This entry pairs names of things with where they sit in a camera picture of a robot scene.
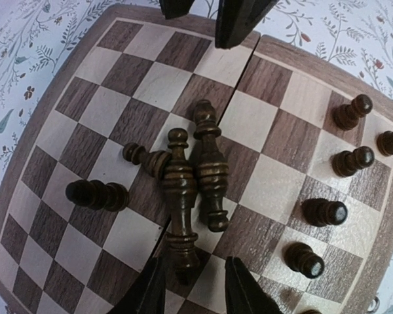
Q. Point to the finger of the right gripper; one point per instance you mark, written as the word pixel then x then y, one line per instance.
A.
pixel 237 18
pixel 175 8

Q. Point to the brown chess piece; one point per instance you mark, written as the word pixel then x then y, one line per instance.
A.
pixel 180 190

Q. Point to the dark small chess piece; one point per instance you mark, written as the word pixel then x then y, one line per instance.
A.
pixel 152 162

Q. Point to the wooden chess board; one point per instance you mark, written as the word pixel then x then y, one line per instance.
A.
pixel 135 77

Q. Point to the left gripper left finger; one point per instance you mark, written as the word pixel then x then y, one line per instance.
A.
pixel 148 292

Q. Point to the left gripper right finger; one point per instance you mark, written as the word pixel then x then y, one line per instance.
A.
pixel 242 292

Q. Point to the floral patterned table mat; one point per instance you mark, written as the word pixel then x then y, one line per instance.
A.
pixel 37 39

